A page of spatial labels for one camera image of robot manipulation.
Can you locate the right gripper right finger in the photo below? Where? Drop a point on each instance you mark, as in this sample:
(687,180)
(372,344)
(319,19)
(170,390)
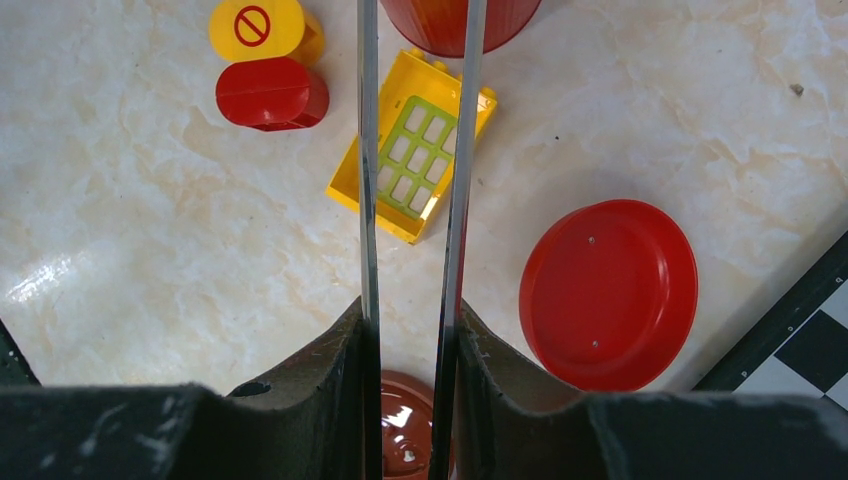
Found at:
(516,421)

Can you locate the silver metal tongs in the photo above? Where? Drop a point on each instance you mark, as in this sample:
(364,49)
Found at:
(475,107)

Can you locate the brown round lid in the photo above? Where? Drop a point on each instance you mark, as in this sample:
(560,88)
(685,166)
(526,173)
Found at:
(406,421)

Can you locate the yellow toy tray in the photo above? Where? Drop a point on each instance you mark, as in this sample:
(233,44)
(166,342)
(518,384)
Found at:
(418,108)

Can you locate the red toy block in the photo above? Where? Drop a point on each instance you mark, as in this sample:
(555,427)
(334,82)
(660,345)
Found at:
(272,94)

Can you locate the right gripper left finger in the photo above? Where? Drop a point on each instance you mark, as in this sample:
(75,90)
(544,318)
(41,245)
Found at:
(302,419)

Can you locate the yellow toy block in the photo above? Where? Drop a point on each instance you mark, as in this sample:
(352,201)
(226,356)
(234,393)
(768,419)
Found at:
(247,30)

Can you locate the red cylindrical cup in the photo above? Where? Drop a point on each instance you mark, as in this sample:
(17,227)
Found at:
(439,26)

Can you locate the red oval dish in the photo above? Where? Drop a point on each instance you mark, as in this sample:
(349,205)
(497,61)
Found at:
(609,295)

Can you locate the black white chessboard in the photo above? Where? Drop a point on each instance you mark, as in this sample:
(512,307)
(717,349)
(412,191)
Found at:
(799,347)

